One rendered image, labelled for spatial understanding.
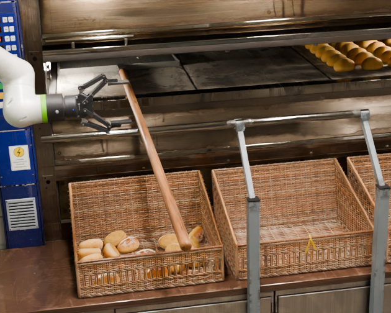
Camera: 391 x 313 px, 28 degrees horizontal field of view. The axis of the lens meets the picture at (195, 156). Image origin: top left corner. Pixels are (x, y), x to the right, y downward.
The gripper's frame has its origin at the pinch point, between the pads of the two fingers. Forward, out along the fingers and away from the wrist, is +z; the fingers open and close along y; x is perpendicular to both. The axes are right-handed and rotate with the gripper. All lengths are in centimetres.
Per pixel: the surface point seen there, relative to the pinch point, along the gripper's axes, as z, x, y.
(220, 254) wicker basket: 31, -6, 64
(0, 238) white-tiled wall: -53, -56, 72
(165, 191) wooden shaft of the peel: 5.7, 46.9, 13.2
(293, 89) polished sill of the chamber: 73, -54, 16
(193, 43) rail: 30, -40, -9
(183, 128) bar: 21.1, -17.4, 16.8
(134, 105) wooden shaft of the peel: 5.6, -35.4, 12.4
